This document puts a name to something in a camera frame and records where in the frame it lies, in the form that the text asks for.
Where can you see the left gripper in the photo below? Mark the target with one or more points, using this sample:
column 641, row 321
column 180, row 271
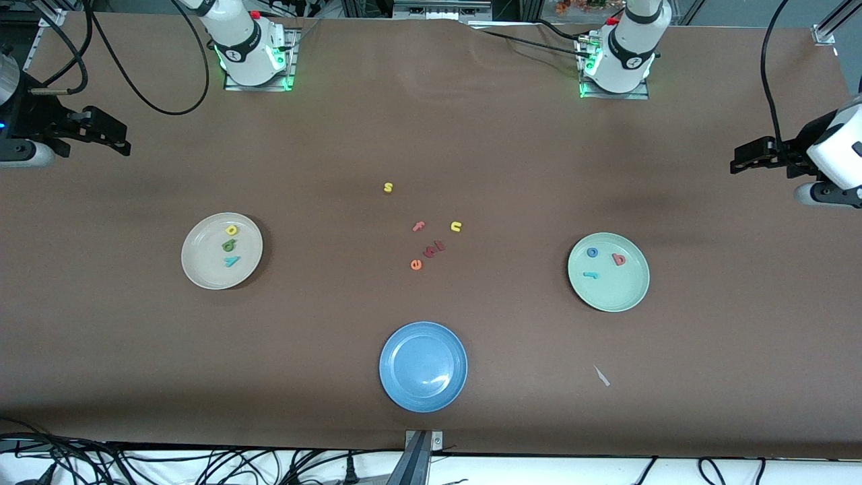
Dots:
column 796, row 151

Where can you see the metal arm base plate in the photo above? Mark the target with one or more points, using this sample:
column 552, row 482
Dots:
column 613, row 95
column 291, row 67

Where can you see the green foam letter b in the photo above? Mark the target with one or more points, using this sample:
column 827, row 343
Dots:
column 229, row 245

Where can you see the beige round plate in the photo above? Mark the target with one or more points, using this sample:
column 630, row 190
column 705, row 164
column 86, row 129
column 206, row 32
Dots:
column 205, row 266

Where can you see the grey camera mount pole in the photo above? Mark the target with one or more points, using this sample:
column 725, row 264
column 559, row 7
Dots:
column 412, row 468

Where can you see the small metal corner bracket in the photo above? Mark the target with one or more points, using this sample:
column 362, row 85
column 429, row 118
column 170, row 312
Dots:
column 52, row 18

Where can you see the pale green round plate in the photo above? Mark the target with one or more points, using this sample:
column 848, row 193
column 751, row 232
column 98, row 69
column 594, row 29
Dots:
column 613, row 289

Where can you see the aluminium table side rail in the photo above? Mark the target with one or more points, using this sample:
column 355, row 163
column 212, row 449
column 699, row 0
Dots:
column 31, row 55

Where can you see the teal foam letter y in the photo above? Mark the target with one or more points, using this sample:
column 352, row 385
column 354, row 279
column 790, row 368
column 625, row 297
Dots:
column 232, row 261

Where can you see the blue round plate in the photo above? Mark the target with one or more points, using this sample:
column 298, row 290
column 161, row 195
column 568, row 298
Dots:
column 423, row 366

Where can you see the aluminium frame rail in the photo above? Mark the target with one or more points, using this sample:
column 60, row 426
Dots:
column 438, row 10

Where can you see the aluminium corner profile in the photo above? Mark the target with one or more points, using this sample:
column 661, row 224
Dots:
column 825, row 32

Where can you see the orange decoration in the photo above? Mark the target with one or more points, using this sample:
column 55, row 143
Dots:
column 579, row 5

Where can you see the brown table cover sheet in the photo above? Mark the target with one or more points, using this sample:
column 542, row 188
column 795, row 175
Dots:
column 431, row 101

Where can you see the white paper scrap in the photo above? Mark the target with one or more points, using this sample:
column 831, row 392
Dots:
column 601, row 376

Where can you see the pink foam letter a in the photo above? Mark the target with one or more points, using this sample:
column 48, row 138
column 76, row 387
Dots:
column 618, row 259

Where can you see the metal pole bracket plate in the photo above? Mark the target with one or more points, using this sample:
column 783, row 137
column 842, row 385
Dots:
column 438, row 441

